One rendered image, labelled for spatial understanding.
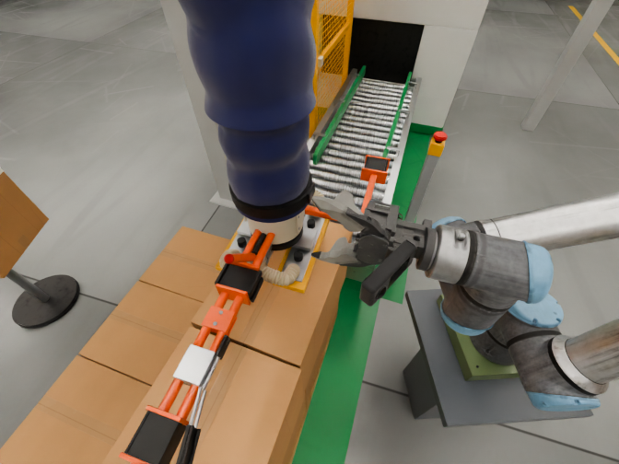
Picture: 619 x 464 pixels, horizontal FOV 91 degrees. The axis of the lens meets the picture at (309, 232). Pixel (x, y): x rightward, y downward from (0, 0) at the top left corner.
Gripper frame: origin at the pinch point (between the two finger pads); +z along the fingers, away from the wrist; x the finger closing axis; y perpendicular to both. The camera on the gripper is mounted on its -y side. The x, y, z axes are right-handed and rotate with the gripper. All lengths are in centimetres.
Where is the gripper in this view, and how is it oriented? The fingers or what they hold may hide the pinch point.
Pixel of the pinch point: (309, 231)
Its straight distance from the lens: 52.9
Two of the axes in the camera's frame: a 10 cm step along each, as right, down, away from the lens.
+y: 2.9, -7.3, 6.2
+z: -9.6, -2.2, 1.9
